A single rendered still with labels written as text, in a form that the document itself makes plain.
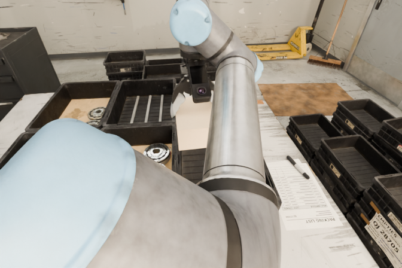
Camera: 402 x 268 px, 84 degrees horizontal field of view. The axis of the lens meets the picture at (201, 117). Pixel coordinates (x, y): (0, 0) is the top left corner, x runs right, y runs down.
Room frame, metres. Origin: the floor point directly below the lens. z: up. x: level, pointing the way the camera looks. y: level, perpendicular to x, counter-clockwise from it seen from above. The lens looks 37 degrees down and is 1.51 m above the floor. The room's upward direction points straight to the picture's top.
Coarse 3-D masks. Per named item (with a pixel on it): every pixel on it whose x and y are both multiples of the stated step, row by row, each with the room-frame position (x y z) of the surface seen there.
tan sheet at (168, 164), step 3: (165, 144) 0.69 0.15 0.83; (168, 144) 0.69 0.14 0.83; (171, 144) 0.69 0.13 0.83; (132, 147) 0.67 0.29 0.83; (135, 147) 0.67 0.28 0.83; (138, 147) 0.67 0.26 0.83; (141, 147) 0.67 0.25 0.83; (144, 147) 0.67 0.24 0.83; (171, 147) 0.67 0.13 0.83; (138, 150) 0.66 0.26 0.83; (141, 150) 0.66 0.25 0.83; (171, 150) 0.66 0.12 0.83; (171, 153) 0.64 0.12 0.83; (171, 156) 0.62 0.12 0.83; (171, 159) 0.61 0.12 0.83; (168, 162) 0.59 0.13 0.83; (171, 162) 0.59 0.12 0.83; (165, 165) 0.58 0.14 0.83; (168, 165) 0.58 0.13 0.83; (171, 165) 0.58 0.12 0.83; (168, 168) 0.56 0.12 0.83; (171, 168) 0.56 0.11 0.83
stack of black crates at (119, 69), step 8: (112, 56) 2.35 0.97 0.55; (120, 56) 2.36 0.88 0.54; (128, 56) 2.37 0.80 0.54; (136, 56) 2.38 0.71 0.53; (144, 56) 2.24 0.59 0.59; (104, 64) 2.06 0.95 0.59; (112, 64) 2.07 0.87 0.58; (120, 64) 2.08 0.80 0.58; (128, 64) 2.09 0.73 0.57; (136, 64) 2.12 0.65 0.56; (144, 64) 2.17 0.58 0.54; (112, 72) 2.08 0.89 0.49; (120, 72) 2.09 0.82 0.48; (128, 72) 2.09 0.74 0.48; (136, 72) 2.10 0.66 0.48; (120, 80) 2.09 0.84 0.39
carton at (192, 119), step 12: (180, 108) 0.55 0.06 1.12; (192, 108) 0.55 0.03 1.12; (204, 108) 0.55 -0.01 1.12; (180, 120) 0.49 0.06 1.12; (192, 120) 0.49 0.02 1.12; (204, 120) 0.49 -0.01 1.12; (180, 132) 0.45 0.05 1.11; (192, 132) 0.45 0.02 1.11; (204, 132) 0.46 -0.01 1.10; (180, 144) 0.45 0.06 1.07; (192, 144) 0.45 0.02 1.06; (204, 144) 0.46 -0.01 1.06
